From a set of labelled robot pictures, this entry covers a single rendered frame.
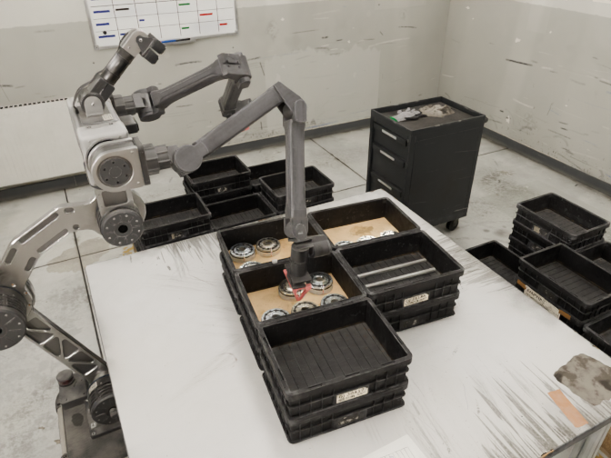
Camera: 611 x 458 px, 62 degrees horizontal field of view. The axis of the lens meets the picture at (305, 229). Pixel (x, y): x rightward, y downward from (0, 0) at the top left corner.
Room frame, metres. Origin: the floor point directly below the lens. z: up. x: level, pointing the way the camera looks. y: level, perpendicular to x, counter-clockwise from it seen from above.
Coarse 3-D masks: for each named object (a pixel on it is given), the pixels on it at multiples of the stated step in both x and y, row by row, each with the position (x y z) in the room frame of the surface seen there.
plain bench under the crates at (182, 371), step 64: (384, 192) 2.50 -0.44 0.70; (128, 256) 1.89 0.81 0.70; (192, 256) 1.89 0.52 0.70; (128, 320) 1.47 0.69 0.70; (192, 320) 1.47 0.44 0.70; (448, 320) 1.46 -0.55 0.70; (512, 320) 1.45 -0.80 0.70; (128, 384) 1.15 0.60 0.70; (192, 384) 1.15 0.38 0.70; (256, 384) 1.15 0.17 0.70; (448, 384) 1.14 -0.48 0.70; (512, 384) 1.14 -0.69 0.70; (128, 448) 0.92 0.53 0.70; (192, 448) 0.92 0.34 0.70; (256, 448) 0.91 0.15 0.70; (320, 448) 0.91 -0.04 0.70; (448, 448) 0.91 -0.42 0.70; (512, 448) 0.91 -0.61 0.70; (576, 448) 1.15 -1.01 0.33
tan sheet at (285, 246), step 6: (282, 240) 1.83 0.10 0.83; (282, 246) 1.78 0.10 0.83; (288, 246) 1.78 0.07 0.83; (282, 252) 1.74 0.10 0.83; (288, 252) 1.74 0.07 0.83; (258, 258) 1.69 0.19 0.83; (264, 258) 1.69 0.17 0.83; (270, 258) 1.69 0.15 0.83; (276, 258) 1.69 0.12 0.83; (282, 258) 1.69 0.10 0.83; (240, 264) 1.65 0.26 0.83
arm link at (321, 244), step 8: (296, 224) 1.34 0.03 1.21; (296, 232) 1.32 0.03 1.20; (304, 232) 1.33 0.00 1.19; (288, 240) 1.37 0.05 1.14; (296, 240) 1.31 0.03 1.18; (304, 240) 1.32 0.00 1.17; (312, 240) 1.35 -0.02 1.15; (320, 240) 1.36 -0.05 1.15; (320, 248) 1.33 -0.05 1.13; (328, 248) 1.34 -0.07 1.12; (312, 256) 1.33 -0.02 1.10
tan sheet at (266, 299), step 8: (272, 288) 1.50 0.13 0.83; (336, 288) 1.50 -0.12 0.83; (248, 296) 1.45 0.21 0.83; (256, 296) 1.45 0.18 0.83; (264, 296) 1.45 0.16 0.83; (272, 296) 1.45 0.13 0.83; (312, 296) 1.45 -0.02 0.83; (320, 296) 1.45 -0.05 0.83; (256, 304) 1.41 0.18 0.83; (264, 304) 1.41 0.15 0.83; (272, 304) 1.41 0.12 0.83; (280, 304) 1.40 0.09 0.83; (288, 304) 1.40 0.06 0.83; (256, 312) 1.37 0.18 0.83; (264, 312) 1.37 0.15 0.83; (288, 312) 1.37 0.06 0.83
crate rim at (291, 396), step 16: (336, 304) 1.29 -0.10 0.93; (352, 304) 1.29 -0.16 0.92; (288, 320) 1.22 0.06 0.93; (384, 320) 1.21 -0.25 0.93; (272, 352) 1.08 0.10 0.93; (368, 368) 1.01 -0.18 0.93; (384, 368) 1.02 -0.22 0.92; (320, 384) 0.96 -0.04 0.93; (336, 384) 0.96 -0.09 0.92; (288, 400) 0.92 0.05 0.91
